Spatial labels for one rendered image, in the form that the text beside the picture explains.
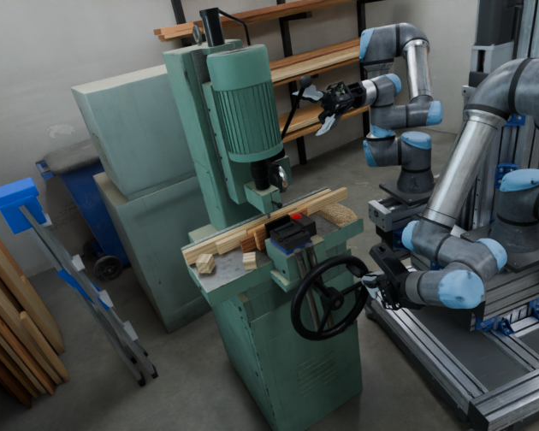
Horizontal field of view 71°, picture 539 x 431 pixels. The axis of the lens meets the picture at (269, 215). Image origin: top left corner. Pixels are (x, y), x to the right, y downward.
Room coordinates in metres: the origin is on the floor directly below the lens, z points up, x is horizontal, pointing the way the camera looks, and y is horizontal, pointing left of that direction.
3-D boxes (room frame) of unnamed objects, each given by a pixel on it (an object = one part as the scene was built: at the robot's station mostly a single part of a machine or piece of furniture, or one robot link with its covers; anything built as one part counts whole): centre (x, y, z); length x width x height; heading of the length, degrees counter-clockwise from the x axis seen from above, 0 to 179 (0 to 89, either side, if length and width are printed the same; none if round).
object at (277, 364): (1.27, 0.05, 0.36); 0.58 x 0.45 x 0.71; 24
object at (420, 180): (1.43, -0.65, 0.87); 0.15 x 0.15 x 0.10
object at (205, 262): (1.01, 0.23, 0.92); 0.05 x 0.04 x 0.04; 161
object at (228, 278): (1.06, -0.02, 0.87); 0.61 x 0.30 x 0.06; 114
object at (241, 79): (1.17, 0.00, 1.35); 0.18 x 0.18 x 0.31
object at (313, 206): (1.19, -0.06, 0.92); 0.55 x 0.02 x 0.04; 114
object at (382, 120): (1.22, -0.45, 1.21); 0.11 x 0.08 x 0.11; 71
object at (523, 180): (0.94, -0.76, 0.98); 0.13 x 0.12 x 0.14; 27
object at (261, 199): (1.18, 0.01, 1.03); 0.14 x 0.07 x 0.09; 24
